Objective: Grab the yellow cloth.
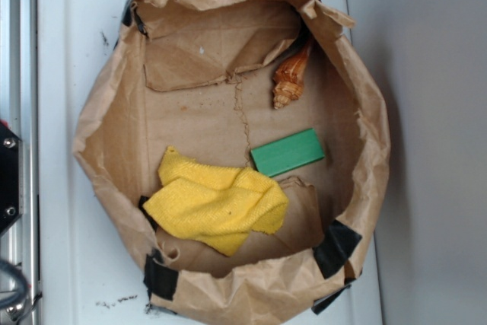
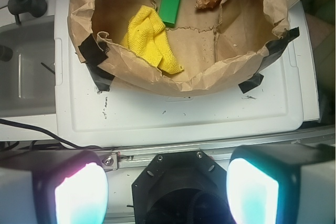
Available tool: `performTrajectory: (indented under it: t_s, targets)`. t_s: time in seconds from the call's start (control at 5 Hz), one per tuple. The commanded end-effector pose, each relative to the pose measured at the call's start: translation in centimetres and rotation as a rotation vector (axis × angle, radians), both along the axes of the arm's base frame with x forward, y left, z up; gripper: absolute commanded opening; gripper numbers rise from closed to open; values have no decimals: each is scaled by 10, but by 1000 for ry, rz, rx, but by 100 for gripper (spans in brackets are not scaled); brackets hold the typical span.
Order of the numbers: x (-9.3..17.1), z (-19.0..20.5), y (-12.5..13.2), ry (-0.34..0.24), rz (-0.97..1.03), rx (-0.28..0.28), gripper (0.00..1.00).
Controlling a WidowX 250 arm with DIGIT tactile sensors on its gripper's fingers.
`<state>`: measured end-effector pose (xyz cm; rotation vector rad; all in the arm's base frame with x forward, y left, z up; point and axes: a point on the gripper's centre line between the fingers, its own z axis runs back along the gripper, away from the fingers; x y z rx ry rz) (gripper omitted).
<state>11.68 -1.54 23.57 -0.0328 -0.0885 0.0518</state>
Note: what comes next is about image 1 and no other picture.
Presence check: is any yellow cloth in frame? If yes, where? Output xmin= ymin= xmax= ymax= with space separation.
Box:
xmin=143 ymin=146 xmax=289 ymax=256

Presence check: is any brown paper bag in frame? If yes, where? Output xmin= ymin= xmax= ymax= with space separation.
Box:
xmin=73 ymin=0 xmax=390 ymax=324

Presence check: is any green rectangular block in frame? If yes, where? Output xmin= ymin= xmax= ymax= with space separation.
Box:
xmin=250 ymin=129 xmax=326 ymax=177

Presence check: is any orange spiral seashell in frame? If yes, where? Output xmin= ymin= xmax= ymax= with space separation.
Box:
xmin=272 ymin=38 xmax=314 ymax=109

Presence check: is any black tape strip lower right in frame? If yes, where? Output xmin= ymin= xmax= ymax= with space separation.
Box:
xmin=313 ymin=220 xmax=362 ymax=279

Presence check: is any black tape strip lower left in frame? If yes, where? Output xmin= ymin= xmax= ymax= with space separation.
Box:
xmin=143 ymin=249 xmax=179 ymax=301

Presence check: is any white plastic tray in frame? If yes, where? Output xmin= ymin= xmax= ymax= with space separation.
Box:
xmin=37 ymin=0 xmax=383 ymax=324

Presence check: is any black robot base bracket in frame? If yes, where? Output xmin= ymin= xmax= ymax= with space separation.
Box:
xmin=1 ymin=119 xmax=23 ymax=236

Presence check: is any black cable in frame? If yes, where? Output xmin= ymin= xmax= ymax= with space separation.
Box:
xmin=0 ymin=258 xmax=31 ymax=320

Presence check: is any aluminium frame rail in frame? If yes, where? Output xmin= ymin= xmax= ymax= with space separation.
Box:
xmin=1 ymin=0 xmax=42 ymax=324

